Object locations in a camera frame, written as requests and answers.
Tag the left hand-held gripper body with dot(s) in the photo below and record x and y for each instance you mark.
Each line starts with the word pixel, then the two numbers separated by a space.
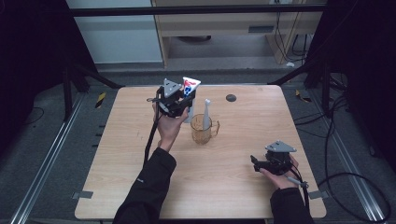
pixel 169 88

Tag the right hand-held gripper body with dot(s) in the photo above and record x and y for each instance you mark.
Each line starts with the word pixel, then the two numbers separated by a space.
pixel 278 161

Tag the white toothpaste tube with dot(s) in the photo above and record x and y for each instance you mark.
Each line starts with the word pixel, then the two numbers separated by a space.
pixel 190 85

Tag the amber transparent cup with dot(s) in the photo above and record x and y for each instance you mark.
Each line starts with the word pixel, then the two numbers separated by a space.
pixel 200 135

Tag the person's right hand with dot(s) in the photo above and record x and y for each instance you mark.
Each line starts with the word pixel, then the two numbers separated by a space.
pixel 281 182

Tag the person's left hand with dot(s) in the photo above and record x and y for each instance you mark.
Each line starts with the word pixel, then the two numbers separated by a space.
pixel 168 129

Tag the white electric toothbrush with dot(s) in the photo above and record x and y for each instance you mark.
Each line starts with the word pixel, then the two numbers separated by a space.
pixel 207 112

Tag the black round table grommet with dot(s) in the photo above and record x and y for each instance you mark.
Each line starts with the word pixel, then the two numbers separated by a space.
pixel 231 98

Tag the white cabinet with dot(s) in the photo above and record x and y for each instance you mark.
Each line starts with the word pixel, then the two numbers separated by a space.
pixel 118 40

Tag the light wooden desk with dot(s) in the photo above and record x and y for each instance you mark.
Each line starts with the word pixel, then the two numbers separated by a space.
pixel 218 23

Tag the black metal stand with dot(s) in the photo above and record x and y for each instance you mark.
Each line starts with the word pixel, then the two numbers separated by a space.
pixel 67 93
pixel 325 90

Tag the small white floor object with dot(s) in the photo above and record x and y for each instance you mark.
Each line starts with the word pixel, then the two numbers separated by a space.
pixel 290 64

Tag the black curtain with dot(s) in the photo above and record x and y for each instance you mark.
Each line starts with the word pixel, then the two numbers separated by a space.
pixel 364 62
pixel 31 62

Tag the grey table bracket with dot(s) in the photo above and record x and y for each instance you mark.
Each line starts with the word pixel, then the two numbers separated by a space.
pixel 319 194
pixel 82 194

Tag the metal floor rail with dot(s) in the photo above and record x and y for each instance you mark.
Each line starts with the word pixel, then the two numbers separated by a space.
pixel 46 165
pixel 351 174

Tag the black horizontal frame bar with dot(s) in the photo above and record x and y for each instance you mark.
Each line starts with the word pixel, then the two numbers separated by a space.
pixel 186 10

